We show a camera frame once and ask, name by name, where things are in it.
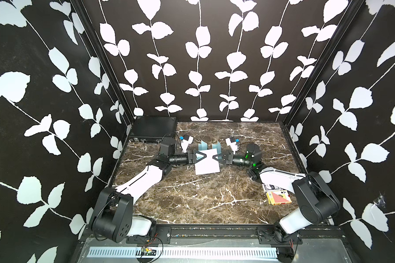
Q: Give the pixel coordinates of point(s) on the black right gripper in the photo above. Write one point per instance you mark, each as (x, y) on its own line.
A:
(229, 157)

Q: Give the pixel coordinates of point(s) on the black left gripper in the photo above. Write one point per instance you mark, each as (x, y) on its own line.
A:
(190, 157)

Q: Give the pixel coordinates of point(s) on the pale blue square paper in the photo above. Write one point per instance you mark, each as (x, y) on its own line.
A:
(202, 146)

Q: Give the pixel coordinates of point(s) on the light blue square paper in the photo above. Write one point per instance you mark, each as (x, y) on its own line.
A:
(217, 146)

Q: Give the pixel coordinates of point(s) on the white square paper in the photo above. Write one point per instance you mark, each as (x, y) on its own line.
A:
(208, 165)

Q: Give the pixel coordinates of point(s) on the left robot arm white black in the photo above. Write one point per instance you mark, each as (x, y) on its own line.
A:
(113, 216)

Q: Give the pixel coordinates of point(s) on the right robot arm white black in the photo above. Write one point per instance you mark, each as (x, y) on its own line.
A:
(316, 201)

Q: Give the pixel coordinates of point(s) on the black playing card box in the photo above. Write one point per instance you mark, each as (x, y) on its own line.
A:
(268, 188)

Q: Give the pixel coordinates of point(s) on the black aluminium briefcase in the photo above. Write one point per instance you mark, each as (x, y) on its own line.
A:
(152, 129)

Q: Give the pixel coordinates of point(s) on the yellow red card box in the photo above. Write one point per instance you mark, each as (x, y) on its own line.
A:
(278, 197)

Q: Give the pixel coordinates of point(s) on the small circuit board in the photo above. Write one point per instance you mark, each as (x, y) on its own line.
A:
(145, 251)

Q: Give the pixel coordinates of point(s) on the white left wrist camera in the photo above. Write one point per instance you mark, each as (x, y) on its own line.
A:
(186, 140)

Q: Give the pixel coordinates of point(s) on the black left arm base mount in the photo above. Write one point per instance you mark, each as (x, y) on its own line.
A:
(159, 234)

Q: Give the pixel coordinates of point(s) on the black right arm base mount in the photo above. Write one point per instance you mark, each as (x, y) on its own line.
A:
(274, 236)

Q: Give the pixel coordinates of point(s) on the white perforated cable duct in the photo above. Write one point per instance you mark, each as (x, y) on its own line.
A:
(218, 253)

